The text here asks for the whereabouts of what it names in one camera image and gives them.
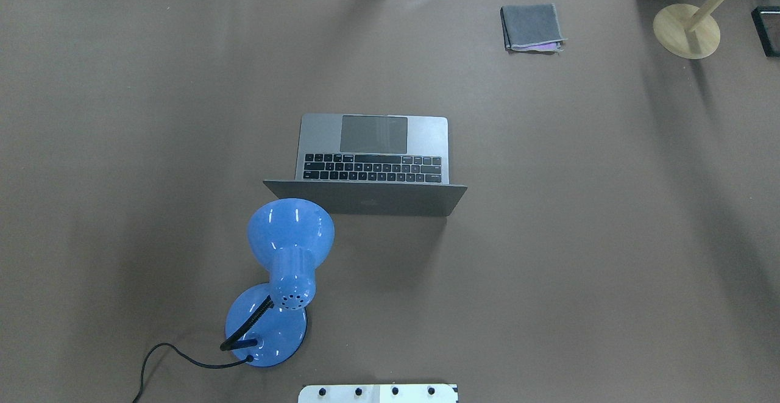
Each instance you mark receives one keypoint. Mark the wooden mug tree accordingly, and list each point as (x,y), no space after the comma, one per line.
(688,31)

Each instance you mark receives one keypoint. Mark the folded grey cloth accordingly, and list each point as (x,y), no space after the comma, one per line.
(528,28)

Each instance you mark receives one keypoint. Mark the grey laptop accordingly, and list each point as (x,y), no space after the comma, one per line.
(373,165)

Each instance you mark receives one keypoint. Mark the blue desk lamp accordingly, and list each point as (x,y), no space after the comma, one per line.
(267,323)

